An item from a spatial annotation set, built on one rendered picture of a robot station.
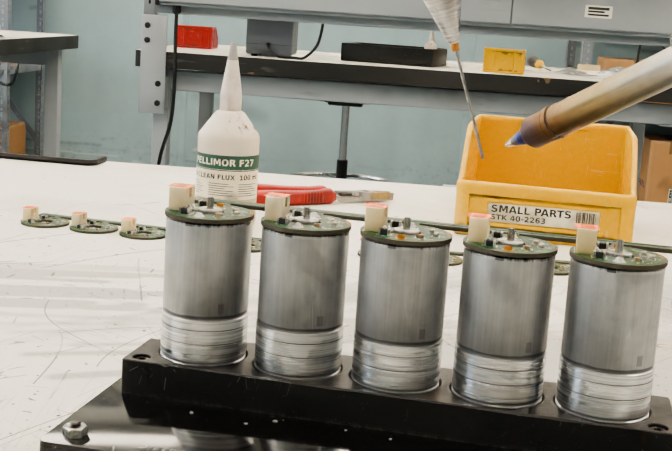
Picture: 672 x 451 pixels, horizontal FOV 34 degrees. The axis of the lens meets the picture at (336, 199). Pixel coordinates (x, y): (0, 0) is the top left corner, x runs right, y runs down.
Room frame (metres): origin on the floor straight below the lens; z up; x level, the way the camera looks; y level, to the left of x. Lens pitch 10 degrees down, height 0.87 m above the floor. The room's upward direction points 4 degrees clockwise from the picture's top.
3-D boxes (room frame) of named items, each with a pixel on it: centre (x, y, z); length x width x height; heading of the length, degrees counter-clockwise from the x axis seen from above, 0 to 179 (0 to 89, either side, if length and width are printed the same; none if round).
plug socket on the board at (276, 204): (0.30, 0.02, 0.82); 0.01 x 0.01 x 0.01; 78
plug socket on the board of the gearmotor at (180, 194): (0.31, 0.04, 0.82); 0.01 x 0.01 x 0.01; 78
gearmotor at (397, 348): (0.29, -0.02, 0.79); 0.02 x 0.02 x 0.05
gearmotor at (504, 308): (0.29, -0.05, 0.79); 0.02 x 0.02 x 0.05
